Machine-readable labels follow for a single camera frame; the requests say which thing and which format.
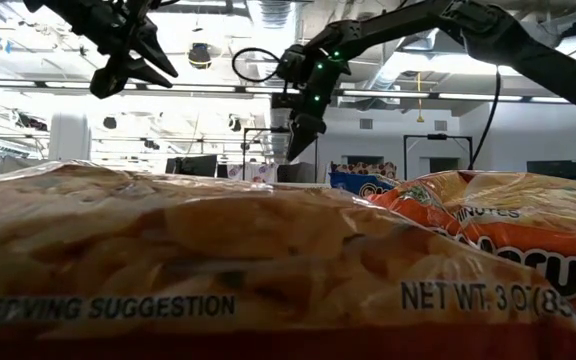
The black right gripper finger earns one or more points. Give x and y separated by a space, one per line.
303 132

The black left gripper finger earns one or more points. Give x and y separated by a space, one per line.
113 77
150 47

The blue soy sauce ramen pack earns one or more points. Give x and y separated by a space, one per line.
358 187

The red-orange chicken ramen pack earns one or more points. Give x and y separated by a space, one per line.
218 240

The orange chicken ramen pack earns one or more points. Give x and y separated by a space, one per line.
518 235

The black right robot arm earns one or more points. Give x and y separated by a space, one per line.
518 40

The black ceiling spotlight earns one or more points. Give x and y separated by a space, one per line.
234 124
110 122

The black round ceiling device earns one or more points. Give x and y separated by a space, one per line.
200 56

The long ceiling light strip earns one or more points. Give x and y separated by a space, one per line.
193 88

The white printed plastic bag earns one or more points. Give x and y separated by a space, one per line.
253 172

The brown patterned cushion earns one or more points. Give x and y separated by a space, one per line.
363 168

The white building column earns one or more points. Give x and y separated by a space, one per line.
70 137

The black computer monitor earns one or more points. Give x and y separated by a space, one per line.
193 166

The grey wall vent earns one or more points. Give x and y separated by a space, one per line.
365 123
440 125

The large silver ventilation duct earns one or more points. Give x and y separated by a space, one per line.
393 70

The black metal frame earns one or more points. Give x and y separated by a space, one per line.
438 136

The black wall-side TV screen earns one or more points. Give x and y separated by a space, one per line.
553 170

